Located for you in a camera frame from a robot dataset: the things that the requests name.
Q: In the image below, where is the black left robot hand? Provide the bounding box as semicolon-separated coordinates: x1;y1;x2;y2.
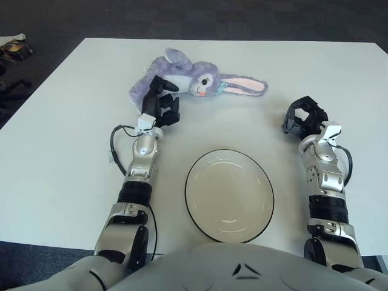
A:
141;75;182;127

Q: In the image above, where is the black office chair base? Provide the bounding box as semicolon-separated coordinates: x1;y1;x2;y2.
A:
0;65;33;110

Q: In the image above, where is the purple plush bunny doll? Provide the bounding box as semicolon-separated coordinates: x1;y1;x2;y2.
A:
129;48;270;105

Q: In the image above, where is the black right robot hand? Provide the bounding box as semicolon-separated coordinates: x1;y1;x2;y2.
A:
281;96;330;136

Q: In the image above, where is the dark box with gold print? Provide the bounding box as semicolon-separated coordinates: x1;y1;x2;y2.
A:
1;41;35;60

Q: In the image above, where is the white paper sheet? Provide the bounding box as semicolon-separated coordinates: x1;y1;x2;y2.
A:
0;33;27;44

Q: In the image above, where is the grey robot torso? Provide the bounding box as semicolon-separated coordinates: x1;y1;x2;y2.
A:
112;241;376;291

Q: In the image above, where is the white plate with black rim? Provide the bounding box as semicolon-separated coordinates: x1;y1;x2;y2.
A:
184;147;276;245

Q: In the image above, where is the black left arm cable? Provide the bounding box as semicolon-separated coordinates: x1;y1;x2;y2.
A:
109;124;158;261

